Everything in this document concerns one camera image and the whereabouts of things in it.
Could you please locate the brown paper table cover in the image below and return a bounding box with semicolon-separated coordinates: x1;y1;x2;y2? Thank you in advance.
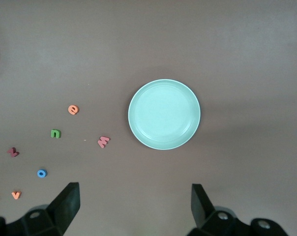
0;0;297;236

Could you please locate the mint green round plate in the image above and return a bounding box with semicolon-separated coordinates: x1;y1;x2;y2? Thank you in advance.
127;79;202;150

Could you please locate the pink foam letter w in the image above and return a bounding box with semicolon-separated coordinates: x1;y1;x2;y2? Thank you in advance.
97;136;111;149

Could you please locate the orange foam letter e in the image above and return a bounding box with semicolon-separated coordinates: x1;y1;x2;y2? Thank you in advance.
67;104;80;116

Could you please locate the dark red foam letter z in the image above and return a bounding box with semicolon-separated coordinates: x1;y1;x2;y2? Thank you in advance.
6;147;20;158

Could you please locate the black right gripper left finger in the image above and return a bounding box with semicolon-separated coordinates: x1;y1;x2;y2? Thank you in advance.
6;182;81;236

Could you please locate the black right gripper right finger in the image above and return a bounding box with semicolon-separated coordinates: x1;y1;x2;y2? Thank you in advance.
187;183;252;236

